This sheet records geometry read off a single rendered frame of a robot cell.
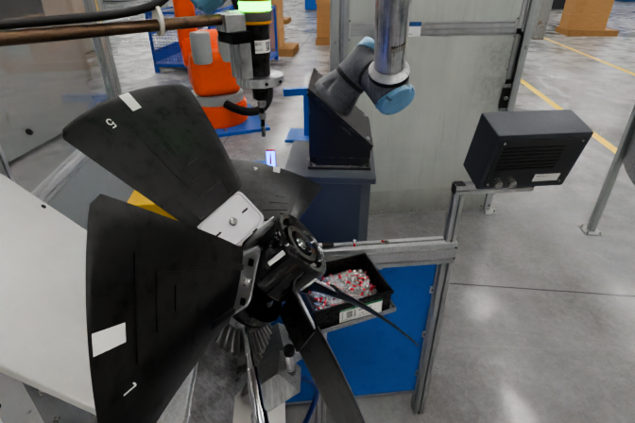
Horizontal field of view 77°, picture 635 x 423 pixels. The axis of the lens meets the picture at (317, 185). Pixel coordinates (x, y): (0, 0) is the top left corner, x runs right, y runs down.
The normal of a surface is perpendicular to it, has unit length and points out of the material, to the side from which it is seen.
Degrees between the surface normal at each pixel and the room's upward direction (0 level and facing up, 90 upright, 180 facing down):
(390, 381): 90
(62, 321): 50
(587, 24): 90
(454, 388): 0
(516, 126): 15
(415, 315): 90
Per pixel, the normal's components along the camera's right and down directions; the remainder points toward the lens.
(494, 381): 0.00, -0.88
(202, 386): 0.76, -0.61
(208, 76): 0.37, 0.44
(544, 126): 0.03, -0.73
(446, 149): 0.10, 0.47
